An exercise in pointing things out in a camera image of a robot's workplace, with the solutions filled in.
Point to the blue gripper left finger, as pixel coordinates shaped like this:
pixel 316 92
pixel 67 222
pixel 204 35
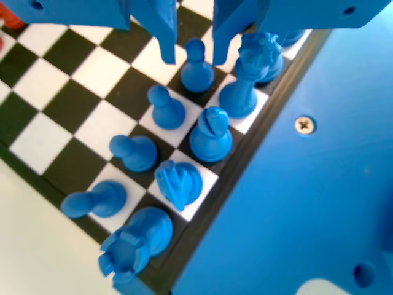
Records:
pixel 153 18

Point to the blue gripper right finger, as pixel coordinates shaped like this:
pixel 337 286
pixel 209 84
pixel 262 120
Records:
pixel 224 21

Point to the blue chess pawn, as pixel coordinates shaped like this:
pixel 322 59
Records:
pixel 196 73
pixel 101 198
pixel 167 113
pixel 138 156

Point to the blue chess queen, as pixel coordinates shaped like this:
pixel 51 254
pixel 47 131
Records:
pixel 242 92

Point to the blue chess knight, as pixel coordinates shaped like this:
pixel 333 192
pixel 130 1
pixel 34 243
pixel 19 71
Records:
pixel 184 184

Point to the blue chess rook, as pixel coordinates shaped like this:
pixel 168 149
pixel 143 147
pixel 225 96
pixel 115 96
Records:
pixel 144 236

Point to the black and white chessboard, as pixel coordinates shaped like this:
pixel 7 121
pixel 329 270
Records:
pixel 101 129

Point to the silver screw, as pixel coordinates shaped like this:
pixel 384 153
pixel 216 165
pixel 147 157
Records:
pixel 305 124

